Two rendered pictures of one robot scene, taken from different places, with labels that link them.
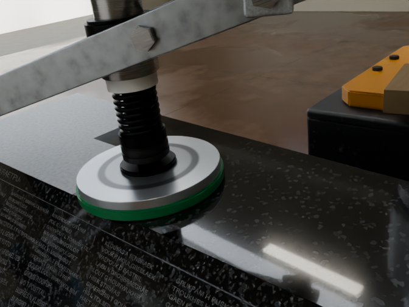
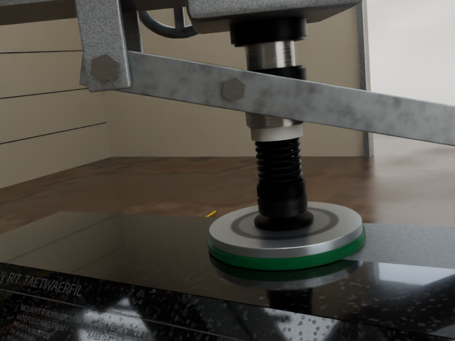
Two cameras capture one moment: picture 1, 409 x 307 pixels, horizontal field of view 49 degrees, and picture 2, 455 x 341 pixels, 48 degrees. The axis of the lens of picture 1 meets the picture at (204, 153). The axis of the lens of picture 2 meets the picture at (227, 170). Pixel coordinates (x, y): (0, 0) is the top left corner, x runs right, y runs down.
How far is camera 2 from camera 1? 1.25 m
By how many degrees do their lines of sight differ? 140
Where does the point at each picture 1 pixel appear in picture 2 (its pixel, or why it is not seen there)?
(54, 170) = (424, 232)
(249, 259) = (171, 218)
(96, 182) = (316, 206)
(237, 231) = (182, 226)
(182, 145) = (265, 239)
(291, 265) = (146, 220)
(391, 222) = (74, 242)
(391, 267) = (91, 227)
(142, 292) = not seen: hidden behind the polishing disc
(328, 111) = not seen: outside the picture
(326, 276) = (128, 220)
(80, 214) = not seen: hidden behind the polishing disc
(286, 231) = (147, 230)
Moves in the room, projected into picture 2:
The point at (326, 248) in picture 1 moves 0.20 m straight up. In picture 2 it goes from (124, 228) to (106, 109)
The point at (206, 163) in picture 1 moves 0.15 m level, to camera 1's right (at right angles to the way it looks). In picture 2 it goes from (221, 229) to (114, 250)
